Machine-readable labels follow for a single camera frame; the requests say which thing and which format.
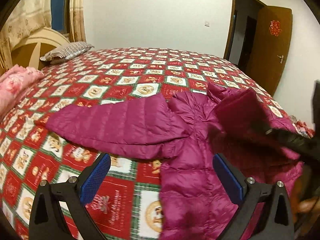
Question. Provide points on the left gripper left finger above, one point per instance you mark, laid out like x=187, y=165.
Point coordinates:
x=92, y=177

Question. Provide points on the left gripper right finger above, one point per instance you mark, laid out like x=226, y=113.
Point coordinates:
x=231, y=178

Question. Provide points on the magenta down jacket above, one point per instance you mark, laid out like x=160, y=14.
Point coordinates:
x=184, y=133

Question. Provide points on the pile of clothes on floor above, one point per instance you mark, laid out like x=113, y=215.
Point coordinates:
x=302, y=128

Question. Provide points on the red checkered bed quilt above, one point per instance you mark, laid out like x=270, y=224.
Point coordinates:
x=127, y=205

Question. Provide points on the brown wooden dresser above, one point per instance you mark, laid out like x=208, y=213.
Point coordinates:
x=316, y=105

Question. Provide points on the brown wooden door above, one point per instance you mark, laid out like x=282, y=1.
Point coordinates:
x=269, y=53

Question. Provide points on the red paper door decoration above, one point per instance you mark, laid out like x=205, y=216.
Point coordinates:
x=274, y=28

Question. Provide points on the pink floral folded blanket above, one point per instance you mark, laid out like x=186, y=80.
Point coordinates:
x=15, y=83

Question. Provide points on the grey striped pillow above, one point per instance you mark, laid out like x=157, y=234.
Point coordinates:
x=67, y=52

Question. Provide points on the cream wooden headboard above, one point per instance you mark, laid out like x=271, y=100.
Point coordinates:
x=28, y=52

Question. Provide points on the beige floral curtain right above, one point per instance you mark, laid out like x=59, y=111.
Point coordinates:
x=76, y=19

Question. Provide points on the beige floral curtain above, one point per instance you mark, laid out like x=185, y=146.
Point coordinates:
x=76, y=19
x=27, y=17

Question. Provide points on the beige floral curtain left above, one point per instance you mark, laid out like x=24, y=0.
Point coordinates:
x=27, y=17

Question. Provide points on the white wall switch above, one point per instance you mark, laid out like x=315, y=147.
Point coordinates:
x=207, y=23

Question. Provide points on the window with dark frame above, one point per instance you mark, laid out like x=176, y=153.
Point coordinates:
x=60, y=15

